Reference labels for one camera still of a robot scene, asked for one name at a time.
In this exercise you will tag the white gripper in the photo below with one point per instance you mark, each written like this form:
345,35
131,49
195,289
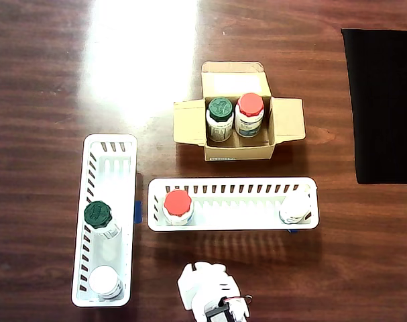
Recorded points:
203,280

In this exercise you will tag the green-capped bottle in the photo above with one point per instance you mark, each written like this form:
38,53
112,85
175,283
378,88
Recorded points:
220,109
96,214

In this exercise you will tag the red-capped bottle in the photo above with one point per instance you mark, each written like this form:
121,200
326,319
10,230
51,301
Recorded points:
251,104
178,203

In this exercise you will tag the cardboard box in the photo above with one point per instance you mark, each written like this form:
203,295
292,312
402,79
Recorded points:
290,120

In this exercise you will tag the white slotted plastic tray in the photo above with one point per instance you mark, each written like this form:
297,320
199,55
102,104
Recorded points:
129,234
236,221

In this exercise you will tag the white-capped bottle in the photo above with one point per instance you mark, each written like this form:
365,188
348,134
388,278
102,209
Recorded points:
104,280
295,206

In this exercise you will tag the black cloth mat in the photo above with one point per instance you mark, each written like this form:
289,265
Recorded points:
381,107

